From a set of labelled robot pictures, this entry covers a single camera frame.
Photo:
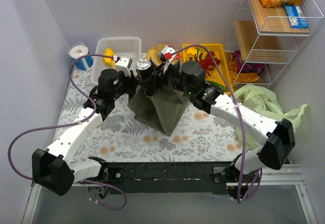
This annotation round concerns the green toy cucumber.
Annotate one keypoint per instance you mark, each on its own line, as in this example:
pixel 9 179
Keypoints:
pixel 218 86

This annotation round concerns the white wire shelf rack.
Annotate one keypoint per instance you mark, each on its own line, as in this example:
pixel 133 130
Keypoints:
pixel 264 35

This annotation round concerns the blue snack box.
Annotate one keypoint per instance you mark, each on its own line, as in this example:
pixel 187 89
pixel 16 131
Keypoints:
pixel 296 17

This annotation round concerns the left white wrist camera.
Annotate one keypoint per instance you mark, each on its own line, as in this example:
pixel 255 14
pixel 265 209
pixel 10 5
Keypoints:
pixel 123 64

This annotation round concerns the yellow toy pepper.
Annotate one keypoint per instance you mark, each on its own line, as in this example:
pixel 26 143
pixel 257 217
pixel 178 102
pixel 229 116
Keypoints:
pixel 191 53

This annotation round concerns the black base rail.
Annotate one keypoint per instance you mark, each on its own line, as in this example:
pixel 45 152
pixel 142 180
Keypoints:
pixel 167 177

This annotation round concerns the pale yellow flat tray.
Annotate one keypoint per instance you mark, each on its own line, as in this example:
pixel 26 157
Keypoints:
pixel 152 55

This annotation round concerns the orange chips bag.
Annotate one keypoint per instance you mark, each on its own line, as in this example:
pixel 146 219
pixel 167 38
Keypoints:
pixel 237 77

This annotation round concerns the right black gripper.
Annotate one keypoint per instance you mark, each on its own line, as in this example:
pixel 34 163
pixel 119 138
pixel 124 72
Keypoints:
pixel 162 76

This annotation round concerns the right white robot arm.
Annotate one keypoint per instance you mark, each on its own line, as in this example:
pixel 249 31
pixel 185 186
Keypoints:
pixel 276 138

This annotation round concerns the olive green canvas bag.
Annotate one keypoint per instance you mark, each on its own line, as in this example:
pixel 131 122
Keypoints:
pixel 161 111

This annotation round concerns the deep yellow plastic bin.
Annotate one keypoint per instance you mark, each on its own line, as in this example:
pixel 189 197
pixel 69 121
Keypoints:
pixel 215 75

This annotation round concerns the black drink can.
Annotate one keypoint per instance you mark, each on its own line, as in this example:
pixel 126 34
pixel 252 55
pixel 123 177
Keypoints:
pixel 144 70

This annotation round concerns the yellow toy fruit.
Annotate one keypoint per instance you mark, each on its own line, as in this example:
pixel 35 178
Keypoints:
pixel 109 61

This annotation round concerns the red toy lobster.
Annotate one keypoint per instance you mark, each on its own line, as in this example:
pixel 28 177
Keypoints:
pixel 207 62

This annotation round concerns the light green plastic bag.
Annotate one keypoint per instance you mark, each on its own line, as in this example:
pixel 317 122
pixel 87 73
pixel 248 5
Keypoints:
pixel 264 102

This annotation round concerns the white perforated plastic basket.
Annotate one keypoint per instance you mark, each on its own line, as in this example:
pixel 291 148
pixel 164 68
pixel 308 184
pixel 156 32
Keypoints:
pixel 128 46

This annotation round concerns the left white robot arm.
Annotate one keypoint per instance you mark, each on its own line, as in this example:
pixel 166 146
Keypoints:
pixel 53 167

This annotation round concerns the bread slice rear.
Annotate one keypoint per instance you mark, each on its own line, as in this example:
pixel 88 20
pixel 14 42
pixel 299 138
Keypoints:
pixel 160 47

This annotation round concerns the purple candy bag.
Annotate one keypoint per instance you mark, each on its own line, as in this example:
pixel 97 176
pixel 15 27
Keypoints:
pixel 246 67

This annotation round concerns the tissue roll in blue wrap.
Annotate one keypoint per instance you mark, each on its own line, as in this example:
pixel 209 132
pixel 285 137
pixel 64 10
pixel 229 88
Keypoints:
pixel 79 51

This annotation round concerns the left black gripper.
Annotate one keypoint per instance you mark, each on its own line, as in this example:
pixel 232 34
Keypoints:
pixel 133 82

